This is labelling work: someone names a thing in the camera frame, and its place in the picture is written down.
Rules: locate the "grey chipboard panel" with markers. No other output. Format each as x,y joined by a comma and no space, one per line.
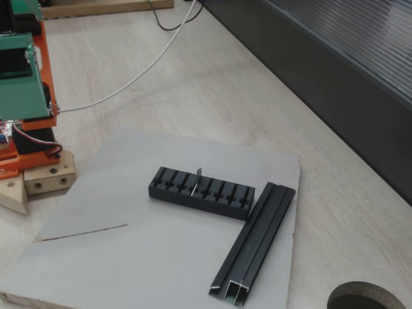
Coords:
128,257

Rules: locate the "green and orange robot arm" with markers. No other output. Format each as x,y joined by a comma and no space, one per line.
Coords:
48,64

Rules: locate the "wooden base block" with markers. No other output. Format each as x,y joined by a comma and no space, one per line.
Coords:
48,183

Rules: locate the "wooden wedge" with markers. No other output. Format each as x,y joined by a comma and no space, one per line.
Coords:
13,193

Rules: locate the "small metal blade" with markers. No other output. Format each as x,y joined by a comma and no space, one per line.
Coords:
199,172

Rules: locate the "black slotted holder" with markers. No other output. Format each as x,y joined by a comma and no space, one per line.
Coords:
219,209

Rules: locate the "black aluminium profile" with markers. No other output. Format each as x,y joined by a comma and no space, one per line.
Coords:
257,231

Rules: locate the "long wooden plank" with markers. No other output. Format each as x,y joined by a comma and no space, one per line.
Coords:
112,8

